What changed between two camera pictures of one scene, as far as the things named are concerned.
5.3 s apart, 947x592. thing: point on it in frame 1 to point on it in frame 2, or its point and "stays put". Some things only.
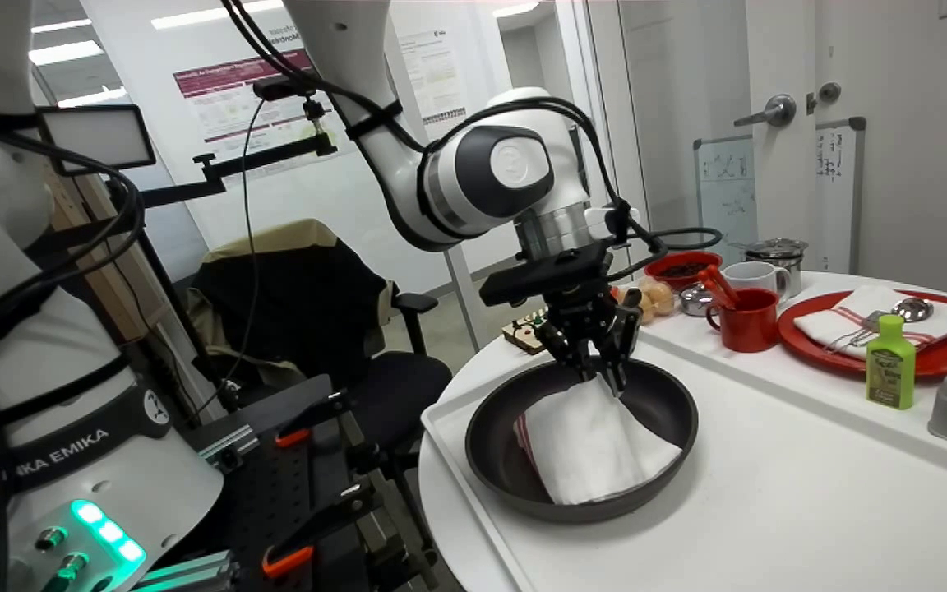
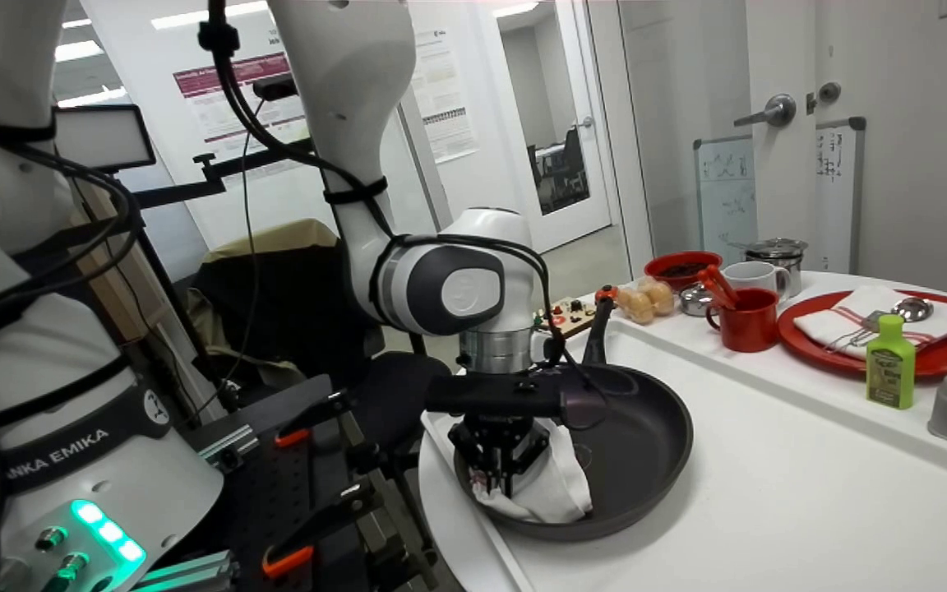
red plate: (930, 357) stays put
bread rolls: (654, 300) stays put
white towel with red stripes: (584, 443) to (551, 490)
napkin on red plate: (845, 319) stays put
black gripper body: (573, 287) to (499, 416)
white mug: (757, 273) stays put
